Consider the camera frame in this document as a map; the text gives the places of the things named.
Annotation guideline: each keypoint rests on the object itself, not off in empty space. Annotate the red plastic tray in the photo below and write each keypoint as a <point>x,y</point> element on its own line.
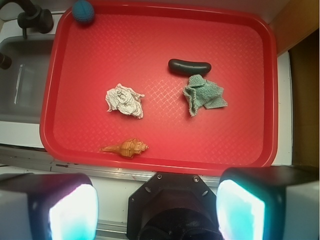
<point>131,43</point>

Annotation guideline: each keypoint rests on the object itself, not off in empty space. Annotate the crumpled white paper towel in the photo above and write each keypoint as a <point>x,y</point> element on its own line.
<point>125,100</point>

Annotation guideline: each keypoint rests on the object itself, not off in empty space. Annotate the brown cardboard panel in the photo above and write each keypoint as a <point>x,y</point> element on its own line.
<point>296,21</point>

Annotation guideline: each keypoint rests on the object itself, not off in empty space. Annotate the grey toy faucet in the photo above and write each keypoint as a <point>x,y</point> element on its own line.
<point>33,16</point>

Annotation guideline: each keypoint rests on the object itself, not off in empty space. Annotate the grey plastic sink basin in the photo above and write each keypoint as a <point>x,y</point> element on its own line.
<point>22,85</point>

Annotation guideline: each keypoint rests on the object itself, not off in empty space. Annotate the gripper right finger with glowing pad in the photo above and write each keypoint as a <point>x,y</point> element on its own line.
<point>269,203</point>

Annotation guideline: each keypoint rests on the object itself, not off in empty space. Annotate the brown plastic conch shell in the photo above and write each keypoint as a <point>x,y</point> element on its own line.
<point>127,149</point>

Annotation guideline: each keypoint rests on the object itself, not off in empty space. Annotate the green knitted cloth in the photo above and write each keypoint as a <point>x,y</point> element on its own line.
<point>200,92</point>

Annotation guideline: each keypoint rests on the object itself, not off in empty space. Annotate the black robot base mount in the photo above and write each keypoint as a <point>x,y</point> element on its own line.
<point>172,206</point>

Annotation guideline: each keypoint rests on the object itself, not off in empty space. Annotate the blue dimpled ball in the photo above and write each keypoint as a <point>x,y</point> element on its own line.
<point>83,11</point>

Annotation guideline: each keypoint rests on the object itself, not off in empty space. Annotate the dark green plastic pickle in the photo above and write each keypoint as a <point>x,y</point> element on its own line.
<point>189,68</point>

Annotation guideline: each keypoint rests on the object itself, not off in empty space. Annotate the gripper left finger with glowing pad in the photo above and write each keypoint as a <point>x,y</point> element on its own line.
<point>48,207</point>

